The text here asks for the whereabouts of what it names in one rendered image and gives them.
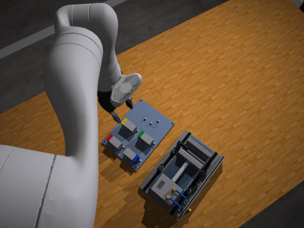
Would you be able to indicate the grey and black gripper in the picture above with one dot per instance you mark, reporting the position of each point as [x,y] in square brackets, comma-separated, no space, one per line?
[112,92]

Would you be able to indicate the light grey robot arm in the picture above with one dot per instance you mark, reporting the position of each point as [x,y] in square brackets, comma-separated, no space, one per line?
[39,189]

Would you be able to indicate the grey metal blank with green end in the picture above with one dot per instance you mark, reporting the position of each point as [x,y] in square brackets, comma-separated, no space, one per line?
[145,138]

